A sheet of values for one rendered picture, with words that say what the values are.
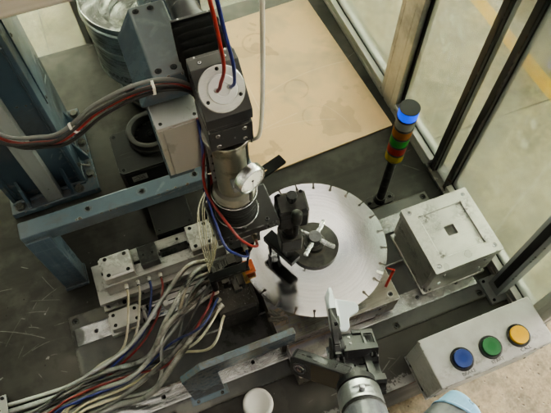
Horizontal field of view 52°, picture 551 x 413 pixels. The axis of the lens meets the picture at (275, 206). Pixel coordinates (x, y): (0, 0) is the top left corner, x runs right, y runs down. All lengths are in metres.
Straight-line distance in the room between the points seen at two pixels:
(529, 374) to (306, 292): 1.28
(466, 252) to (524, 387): 1.02
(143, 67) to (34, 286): 0.88
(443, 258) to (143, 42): 0.85
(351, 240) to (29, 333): 0.82
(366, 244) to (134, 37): 0.70
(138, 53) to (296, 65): 1.05
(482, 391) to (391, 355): 0.88
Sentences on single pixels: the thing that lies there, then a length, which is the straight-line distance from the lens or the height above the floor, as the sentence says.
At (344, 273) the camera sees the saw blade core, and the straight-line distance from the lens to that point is 1.25.
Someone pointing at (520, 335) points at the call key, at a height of 0.91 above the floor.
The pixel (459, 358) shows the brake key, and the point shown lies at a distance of 1.29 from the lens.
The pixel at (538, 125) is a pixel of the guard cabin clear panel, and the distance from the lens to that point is 1.24.
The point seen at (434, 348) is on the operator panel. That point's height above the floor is 0.90.
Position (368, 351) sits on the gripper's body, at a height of 1.11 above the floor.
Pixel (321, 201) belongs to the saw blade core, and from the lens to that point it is 1.32.
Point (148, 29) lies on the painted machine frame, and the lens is 0.86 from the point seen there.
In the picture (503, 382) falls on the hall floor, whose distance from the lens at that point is 2.30.
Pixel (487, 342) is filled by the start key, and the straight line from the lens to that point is 1.32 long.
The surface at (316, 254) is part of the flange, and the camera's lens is 1.25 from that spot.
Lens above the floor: 2.11
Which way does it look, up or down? 62 degrees down
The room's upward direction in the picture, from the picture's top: straight up
